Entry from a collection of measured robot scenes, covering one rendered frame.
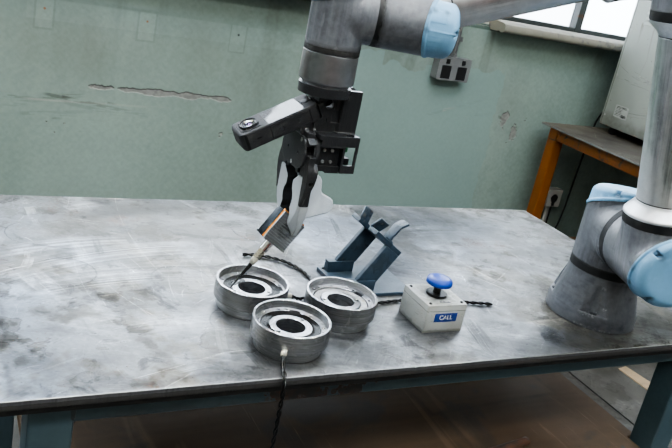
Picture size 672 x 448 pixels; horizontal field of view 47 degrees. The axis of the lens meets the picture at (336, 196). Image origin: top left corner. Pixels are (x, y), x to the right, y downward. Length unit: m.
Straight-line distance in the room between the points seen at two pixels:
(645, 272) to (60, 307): 0.80
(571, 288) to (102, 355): 0.77
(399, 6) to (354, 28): 0.06
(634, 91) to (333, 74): 2.47
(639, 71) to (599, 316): 2.12
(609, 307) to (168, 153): 1.73
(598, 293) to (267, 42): 1.67
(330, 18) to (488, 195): 2.45
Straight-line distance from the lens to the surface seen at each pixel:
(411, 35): 1.02
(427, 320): 1.16
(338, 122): 1.06
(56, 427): 0.96
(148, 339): 1.02
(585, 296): 1.35
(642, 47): 3.39
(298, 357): 1.01
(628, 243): 1.22
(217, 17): 2.63
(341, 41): 1.00
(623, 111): 3.41
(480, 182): 3.34
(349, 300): 1.15
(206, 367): 0.98
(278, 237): 1.08
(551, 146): 3.34
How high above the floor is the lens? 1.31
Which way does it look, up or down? 18 degrees down
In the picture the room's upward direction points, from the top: 12 degrees clockwise
